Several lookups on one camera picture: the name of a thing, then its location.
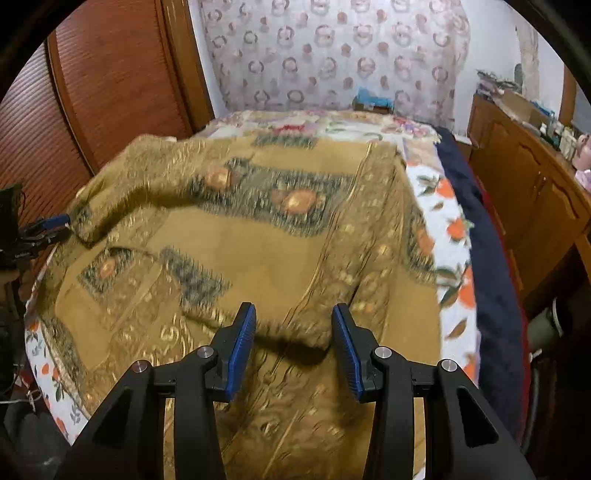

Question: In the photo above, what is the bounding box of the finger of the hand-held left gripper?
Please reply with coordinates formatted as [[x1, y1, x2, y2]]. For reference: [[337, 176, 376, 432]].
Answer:
[[28, 213, 71, 232], [17, 227, 73, 254]]

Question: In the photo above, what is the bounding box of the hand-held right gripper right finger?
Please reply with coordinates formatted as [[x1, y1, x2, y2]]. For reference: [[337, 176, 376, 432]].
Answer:
[[331, 303, 536, 480]]

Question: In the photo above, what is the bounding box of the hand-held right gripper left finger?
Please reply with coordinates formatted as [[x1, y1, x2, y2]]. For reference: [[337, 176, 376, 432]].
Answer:
[[55, 302, 257, 480]]

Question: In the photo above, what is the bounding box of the brown patterned blanket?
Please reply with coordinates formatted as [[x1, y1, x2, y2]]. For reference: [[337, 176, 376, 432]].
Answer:
[[39, 134, 440, 480]]

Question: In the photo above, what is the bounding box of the wooden louvered wardrobe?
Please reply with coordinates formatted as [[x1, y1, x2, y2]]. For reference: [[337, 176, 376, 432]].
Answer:
[[0, 0, 215, 261]]

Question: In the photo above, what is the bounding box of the orange fruit print bedsheet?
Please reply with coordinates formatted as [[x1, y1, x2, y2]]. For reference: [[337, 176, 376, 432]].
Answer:
[[24, 138, 480, 446]]

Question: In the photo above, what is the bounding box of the navy blanket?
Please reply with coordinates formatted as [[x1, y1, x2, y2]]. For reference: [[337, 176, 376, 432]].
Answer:
[[435, 126, 528, 446]]

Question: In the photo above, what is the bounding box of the grey rounded object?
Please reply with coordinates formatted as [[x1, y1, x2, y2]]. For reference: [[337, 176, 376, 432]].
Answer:
[[525, 299, 568, 352]]

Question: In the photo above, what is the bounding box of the floral quilt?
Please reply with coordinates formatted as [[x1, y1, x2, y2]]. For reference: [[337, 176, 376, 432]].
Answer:
[[202, 109, 440, 155]]

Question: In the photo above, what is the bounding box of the wooden cabinet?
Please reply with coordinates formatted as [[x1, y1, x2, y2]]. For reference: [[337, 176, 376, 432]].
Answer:
[[466, 92, 591, 319]]

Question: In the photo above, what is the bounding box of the blue item on box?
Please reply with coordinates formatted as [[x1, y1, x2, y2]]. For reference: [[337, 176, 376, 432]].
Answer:
[[352, 88, 394, 114]]

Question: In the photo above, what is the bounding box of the cardboard box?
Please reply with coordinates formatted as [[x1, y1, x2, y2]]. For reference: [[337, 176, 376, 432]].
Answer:
[[495, 89, 551, 129]]

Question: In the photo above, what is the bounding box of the row of small bottles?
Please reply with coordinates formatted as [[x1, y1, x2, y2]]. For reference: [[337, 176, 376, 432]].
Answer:
[[538, 120, 579, 157]]

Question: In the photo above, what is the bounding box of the pile of patterned cloths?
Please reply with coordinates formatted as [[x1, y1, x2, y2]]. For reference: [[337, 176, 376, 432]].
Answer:
[[475, 69, 523, 96]]

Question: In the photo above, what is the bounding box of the pink bottle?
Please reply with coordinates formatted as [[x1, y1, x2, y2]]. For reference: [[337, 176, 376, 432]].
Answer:
[[573, 133, 591, 172]]

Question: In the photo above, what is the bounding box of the beige tied curtain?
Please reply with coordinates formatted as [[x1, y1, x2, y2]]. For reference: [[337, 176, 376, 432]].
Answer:
[[514, 18, 540, 94]]

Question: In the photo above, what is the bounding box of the ring patterned sheer curtain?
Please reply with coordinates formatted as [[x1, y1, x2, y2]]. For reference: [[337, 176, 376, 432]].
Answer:
[[200, 0, 472, 131]]

